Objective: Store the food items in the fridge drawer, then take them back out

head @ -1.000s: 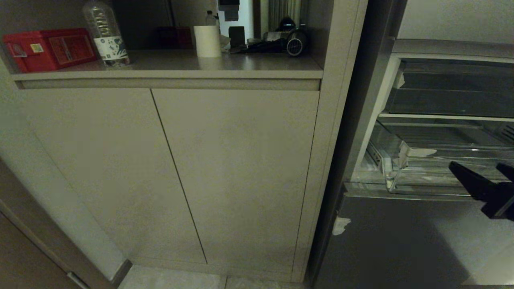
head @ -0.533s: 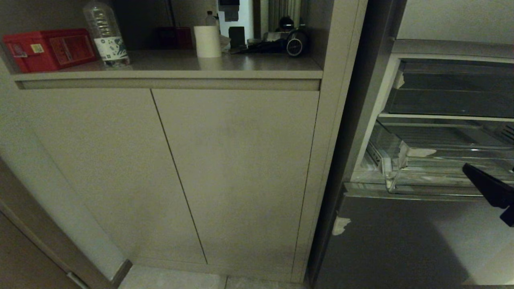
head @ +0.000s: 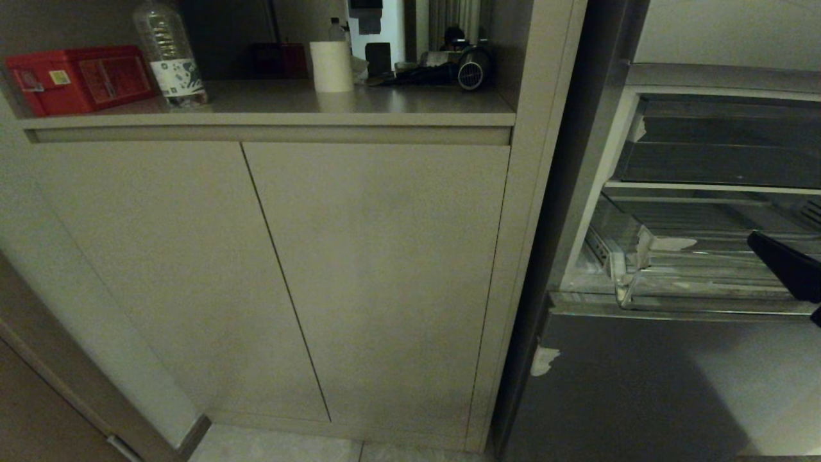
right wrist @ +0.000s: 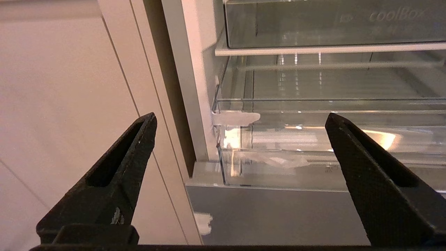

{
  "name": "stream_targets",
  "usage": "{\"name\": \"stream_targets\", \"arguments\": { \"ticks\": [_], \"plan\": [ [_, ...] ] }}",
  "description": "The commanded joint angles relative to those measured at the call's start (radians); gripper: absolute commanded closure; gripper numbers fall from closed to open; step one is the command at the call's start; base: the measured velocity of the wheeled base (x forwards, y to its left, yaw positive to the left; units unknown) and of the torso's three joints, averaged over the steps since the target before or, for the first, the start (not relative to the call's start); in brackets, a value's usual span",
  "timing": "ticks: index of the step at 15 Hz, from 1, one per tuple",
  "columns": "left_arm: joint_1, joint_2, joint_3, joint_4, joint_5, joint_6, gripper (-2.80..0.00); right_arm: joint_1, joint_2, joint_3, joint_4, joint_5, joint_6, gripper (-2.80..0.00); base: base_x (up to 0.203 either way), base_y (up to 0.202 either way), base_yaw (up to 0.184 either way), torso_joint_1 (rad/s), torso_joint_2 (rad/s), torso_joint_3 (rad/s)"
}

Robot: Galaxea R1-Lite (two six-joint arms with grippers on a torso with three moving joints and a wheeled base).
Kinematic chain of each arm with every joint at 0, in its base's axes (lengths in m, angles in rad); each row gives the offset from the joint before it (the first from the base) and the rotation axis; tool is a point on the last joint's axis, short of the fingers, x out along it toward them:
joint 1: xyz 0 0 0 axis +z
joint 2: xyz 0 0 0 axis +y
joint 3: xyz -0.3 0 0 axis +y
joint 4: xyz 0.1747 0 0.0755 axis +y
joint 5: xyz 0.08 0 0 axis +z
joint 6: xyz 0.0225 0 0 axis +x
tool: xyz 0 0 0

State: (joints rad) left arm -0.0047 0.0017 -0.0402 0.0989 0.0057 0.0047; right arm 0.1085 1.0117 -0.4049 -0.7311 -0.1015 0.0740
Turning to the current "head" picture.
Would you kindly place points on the clear plastic bottle with label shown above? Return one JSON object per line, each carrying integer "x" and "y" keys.
{"x": 173, "y": 64}

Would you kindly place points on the red storage box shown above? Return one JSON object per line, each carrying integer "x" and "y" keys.
{"x": 77, "y": 80}

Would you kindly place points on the dark fridge drawer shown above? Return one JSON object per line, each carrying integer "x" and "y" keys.
{"x": 725, "y": 147}

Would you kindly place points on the black rectangular device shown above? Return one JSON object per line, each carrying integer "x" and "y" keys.
{"x": 378, "y": 59}

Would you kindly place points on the brown door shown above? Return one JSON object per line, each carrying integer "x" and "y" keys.
{"x": 45, "y": 398}

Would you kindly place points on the grey fridge freezer door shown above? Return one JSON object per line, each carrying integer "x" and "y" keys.
{"x": 641, "y": 391}

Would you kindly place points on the clear fridge drawer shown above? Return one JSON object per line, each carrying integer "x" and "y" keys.
{"x": 680, "y": 269}

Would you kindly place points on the dark red box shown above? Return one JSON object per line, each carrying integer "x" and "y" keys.
{"x": 279, "y": 61}

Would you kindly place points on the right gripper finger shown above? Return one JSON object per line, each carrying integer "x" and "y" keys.
{"x": 792, "y": 269}

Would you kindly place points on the white paper roll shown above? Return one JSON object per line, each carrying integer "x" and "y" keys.
{"x": 331, "y": 67}

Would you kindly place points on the round black fan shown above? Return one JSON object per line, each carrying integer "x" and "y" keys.
{"x": 474, "y": 69}

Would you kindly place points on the grey fridge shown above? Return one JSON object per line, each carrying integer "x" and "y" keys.
{"x": 577, "y": 192}

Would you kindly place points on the beige cabinet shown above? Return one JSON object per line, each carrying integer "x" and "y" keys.
{"x": 385, "y": 256}

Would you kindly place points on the wide beige cabinet door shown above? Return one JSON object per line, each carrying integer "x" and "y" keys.
{"x": 192, "y": 282}

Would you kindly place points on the small clear bottle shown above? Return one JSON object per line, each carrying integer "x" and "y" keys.
{"x": 336, "y": 31}

